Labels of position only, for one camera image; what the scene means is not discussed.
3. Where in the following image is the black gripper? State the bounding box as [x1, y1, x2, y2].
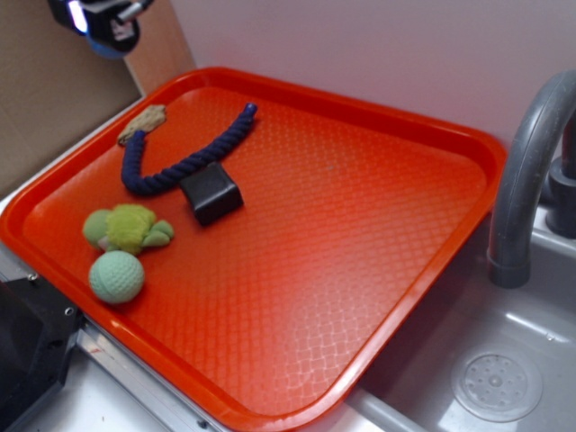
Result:
[48, 0, 153, 50]

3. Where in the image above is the blue ball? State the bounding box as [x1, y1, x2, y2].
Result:
[87, 38, 131, 60]

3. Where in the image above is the light green dimpled ball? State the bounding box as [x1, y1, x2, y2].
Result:
[88, 250, 145, 304]

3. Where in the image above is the brown cardboard panel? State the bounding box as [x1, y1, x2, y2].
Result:
[1, 1, 194, 196]

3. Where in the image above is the black block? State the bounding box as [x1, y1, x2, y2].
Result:
[179, 162, 244, 227]

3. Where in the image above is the green plush turtle toy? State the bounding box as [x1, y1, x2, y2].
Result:
[82, 204, 175, 257]

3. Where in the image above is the orange plastic tray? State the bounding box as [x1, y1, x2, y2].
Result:
[1, 68, 506, 431]

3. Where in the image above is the grey sink faucet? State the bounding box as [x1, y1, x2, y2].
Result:
[487, 70, 575, 288]

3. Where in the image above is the grey toy sink basin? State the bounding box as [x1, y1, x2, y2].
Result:
[349, 220, 575, 431]

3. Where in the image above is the round sink drain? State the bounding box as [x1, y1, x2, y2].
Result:
[451, 345, 544, 423]

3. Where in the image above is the tan frayed rope end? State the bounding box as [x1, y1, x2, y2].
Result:
[116, 103, 167, 147]

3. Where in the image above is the dark blue rope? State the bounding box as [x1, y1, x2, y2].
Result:
[120, 102, 258, 197]

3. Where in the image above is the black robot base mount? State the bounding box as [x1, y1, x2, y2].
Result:
[1, 274, 83, 431]

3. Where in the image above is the grey faucet handle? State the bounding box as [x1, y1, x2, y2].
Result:
[545, 126, 575, 239]

